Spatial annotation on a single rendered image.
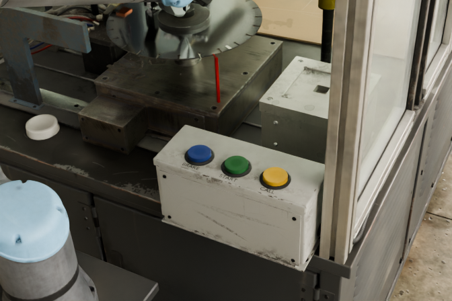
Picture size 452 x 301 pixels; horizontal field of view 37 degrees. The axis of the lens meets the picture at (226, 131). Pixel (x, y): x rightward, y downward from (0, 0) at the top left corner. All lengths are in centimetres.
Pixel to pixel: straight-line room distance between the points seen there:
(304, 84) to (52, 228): 59
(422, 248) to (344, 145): 130
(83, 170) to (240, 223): 39
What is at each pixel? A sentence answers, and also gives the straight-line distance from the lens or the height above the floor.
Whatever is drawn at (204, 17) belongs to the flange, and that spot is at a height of 96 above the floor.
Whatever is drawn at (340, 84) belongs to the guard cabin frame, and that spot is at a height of 110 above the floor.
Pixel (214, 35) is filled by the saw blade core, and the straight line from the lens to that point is 138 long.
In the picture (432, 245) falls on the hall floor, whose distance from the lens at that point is 229.
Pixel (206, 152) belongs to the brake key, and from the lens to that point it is 114.
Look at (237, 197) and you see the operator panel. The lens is 111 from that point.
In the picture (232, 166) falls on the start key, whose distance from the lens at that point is 111.
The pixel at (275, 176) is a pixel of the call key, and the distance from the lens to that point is 109.
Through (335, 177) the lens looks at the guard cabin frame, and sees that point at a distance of 106.
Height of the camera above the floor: 162
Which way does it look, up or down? 37 degrees down
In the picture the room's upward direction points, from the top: 3 degrees counter-clockwise
